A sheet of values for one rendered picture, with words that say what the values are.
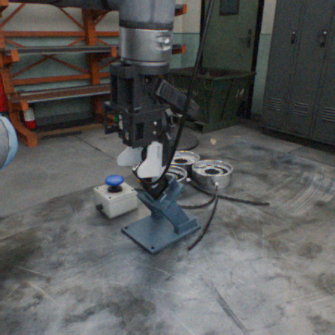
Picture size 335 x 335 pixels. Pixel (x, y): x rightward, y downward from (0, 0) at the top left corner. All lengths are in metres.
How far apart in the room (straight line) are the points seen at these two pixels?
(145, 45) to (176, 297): 0.36
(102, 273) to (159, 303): 0.12
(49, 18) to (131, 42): 4.13
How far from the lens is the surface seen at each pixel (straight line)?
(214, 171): 0.85
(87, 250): 0.61
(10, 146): 0.68
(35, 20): 4.51
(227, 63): 4.92
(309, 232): 0.69
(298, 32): 3.73
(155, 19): 0.45
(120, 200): 0.68
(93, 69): 4.52
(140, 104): 0.47
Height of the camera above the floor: 1.16
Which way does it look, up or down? 25 degrees down
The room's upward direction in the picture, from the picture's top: straight up
